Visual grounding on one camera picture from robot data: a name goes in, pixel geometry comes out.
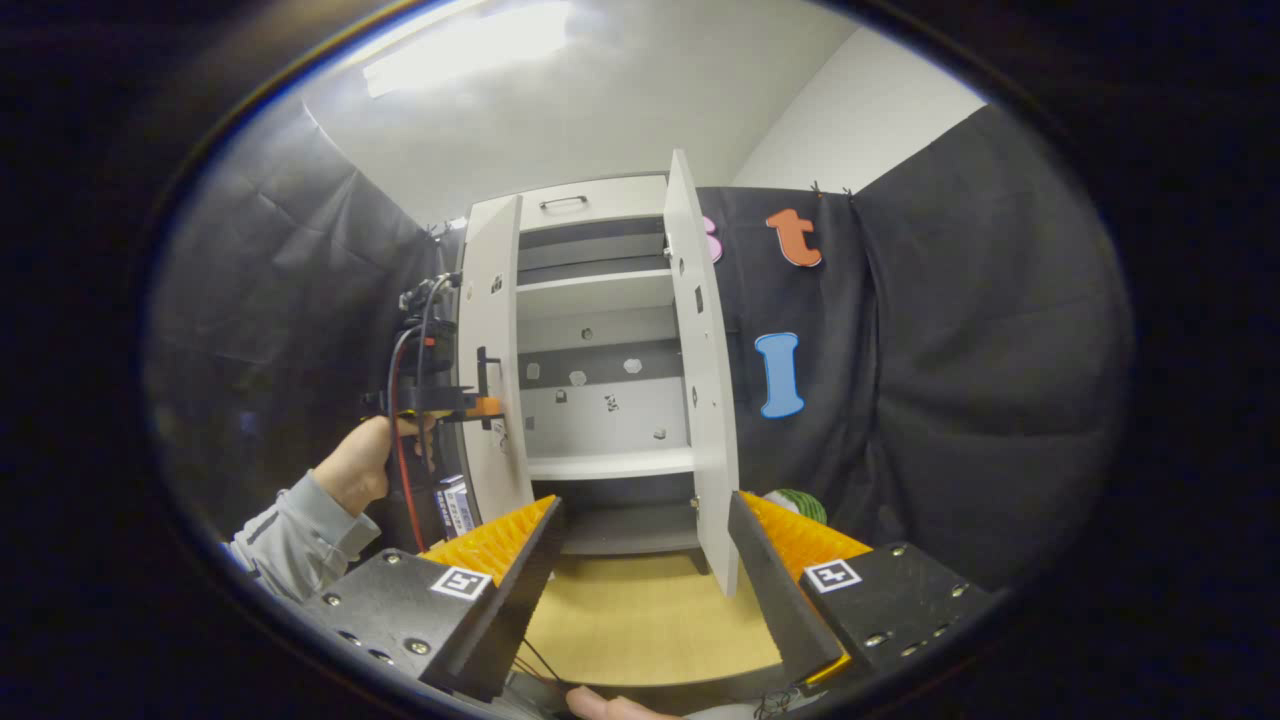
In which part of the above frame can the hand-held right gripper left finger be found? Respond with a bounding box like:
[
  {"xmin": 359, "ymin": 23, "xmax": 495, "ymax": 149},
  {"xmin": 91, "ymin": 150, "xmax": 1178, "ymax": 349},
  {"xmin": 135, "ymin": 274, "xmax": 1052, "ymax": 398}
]
[{"xmin": 300, "ymin": 495, "xmax": 564, "ymax": 701}]

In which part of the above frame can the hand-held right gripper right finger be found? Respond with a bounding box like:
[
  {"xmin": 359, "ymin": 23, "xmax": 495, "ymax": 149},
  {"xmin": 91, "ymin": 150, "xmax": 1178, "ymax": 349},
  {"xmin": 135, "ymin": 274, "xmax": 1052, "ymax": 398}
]
[{"xmin": 727, "ymin": 490, "xmax": 991, "ymax": 691}]

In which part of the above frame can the black door handle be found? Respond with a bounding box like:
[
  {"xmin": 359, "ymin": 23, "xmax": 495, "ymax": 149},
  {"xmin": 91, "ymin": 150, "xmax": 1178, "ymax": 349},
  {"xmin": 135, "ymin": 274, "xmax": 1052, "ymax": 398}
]
[{"xmin": 476, "ymin": 346, "xmax": 503, "ymax": 431}]

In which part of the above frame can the beige door with camera sticker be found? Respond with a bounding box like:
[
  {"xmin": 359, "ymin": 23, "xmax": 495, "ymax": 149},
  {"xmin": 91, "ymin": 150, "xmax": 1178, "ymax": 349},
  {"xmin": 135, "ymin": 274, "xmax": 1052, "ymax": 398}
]
[{"xmin": 457, "ymin": 195, "xmax": 536, "ymax": 526}]

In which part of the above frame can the beige double-door shoe cabinet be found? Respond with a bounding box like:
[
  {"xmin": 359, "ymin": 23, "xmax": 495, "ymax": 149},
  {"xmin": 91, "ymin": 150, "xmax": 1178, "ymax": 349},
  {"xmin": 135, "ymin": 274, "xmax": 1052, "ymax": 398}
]
[{"xmin": 457, "ymin": 150, "xmax": 741, "ymax": 598}]

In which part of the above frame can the beige door with headphone sticker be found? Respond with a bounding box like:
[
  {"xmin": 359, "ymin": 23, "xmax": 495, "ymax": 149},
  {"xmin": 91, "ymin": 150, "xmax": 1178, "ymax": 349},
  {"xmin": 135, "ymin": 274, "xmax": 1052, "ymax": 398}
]
[{"xmin": 663, "ymin": 150, "xmax": 741, "ymax": 598}]

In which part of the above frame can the white cabinet shelf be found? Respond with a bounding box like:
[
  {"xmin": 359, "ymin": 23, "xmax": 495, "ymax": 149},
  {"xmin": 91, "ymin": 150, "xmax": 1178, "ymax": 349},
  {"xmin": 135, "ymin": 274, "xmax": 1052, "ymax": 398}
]
[
  {"xmin": 527, "ymin": 447, "xmax": 696, "ymax": 481},
  {"xmin": 515, "ymin": 270, "xmax": 676, "ymax": 321}
]

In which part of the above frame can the watermelon slice toy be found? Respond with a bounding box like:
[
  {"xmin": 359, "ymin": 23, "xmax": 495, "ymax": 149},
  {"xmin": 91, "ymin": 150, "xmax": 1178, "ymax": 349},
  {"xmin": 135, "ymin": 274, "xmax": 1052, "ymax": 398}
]
[{"xmin": 765, "ymin": 488, "xmax": 829, "ymax": 526}]

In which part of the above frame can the blue and white box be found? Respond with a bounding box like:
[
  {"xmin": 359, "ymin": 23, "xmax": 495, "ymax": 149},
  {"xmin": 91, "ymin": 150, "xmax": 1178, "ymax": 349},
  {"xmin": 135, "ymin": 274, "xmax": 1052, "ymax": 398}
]
[{"xmin": 437, "ymin": 475, "xmax": 476, "ymax": 541}]

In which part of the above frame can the black backdrop cloth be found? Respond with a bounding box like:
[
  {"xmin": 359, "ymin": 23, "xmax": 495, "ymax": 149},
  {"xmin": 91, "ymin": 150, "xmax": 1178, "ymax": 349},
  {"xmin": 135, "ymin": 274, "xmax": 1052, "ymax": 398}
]
[{"xmin": 145, "ymin": 100, "xmax": 1136, "ymax": 591}]

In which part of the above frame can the ceiling light panel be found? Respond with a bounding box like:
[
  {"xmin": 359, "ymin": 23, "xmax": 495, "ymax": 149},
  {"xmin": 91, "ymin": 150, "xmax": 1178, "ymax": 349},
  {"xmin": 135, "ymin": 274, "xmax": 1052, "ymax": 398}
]
[{"xmin": 362, "ymin": 0, "xmax": 576, "ymax": 99}]

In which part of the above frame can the red cable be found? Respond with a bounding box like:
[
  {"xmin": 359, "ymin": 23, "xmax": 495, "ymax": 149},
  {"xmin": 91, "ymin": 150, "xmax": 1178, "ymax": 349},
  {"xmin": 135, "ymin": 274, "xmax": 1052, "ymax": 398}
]
[{"xmin": 386, "ymin": 325, "xmax": 429, "ymax": 553}]

